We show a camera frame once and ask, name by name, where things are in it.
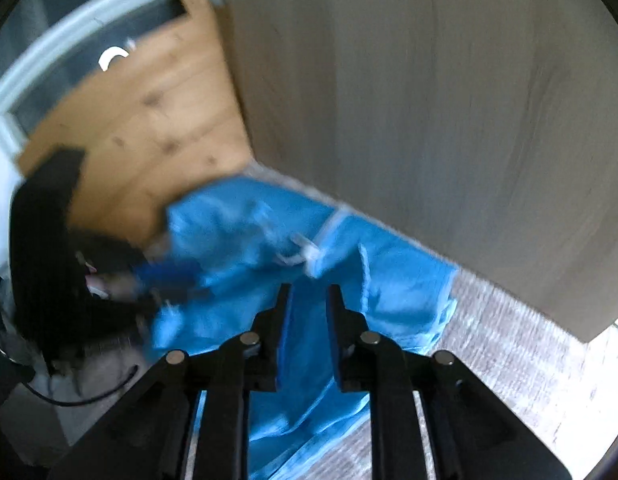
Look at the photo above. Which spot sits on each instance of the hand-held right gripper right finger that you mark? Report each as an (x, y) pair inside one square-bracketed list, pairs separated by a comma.
[(334, 340)]

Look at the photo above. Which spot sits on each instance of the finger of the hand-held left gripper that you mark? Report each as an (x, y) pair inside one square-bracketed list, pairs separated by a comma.
[(174, 296), (169, 272)]

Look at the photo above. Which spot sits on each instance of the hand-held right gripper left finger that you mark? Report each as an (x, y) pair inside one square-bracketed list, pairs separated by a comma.
[(284, 340)]

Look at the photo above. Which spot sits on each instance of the blue garment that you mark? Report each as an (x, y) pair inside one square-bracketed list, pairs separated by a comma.
[(239, 225)]

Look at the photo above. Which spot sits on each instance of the wooden headboard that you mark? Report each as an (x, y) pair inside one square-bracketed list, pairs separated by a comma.
[(154, 125)]

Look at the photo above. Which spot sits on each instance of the white window frame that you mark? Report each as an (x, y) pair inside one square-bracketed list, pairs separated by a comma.
[(64, 27)]

